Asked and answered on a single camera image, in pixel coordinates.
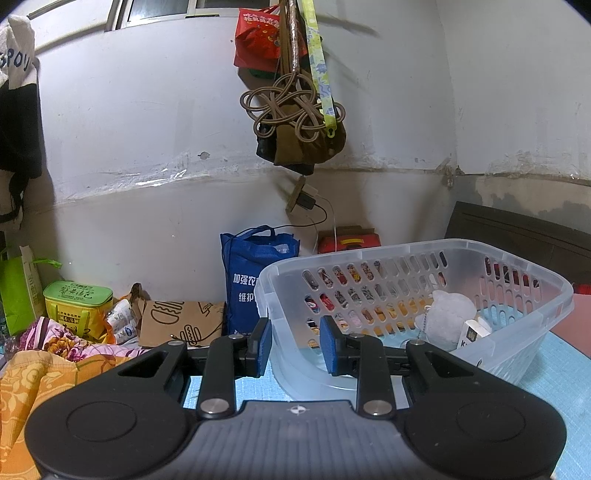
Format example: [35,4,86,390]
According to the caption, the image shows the green lunch bag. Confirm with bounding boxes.
[43,281,114,343]

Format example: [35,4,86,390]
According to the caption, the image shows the light blue mat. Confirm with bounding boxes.
[182,330,591,480]

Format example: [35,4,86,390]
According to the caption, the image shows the blue tote bag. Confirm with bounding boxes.
[220,225,301,337]

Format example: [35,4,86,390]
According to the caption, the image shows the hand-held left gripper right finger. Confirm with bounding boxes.
[320,316,481,419]

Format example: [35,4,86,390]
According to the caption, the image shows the white snack packets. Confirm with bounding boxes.
[105,299,139,345]

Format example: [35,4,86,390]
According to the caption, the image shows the red case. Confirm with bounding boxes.
[318,224,383,254]

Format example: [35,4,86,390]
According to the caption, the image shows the green patterned lanyard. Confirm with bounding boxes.
[300,0,338,139]

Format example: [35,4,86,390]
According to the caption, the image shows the olive hanging bag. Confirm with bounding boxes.
[256,117,348,176]

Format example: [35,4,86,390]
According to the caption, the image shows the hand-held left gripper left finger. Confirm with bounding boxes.
[89,318,273,420]

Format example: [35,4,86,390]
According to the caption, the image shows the black and white garment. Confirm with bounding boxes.
[0,15,44,224]

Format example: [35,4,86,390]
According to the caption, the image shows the white plush toy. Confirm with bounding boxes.
[414,290,479,353]

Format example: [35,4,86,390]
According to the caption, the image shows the orange floral blanket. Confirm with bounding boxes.
[0,316,153,480]

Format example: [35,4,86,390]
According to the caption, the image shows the dark wooden headboard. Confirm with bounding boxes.
[443,200,591,296]

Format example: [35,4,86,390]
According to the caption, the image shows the clear plastic basket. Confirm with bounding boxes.
[255,238,574,401]

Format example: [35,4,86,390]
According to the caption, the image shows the wall socket with charger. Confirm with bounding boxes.
[285,175,321,214]

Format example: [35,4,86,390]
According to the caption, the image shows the green shopping bag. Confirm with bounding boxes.
[0,244,62,337]

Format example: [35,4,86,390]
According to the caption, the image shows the brown paper bag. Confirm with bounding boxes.
[130,283,227,349]

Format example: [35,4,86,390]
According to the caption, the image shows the small white box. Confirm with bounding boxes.
[457,318,493,350]

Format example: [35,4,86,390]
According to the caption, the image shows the red plastic bag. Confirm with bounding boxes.
[233,6,309,80]

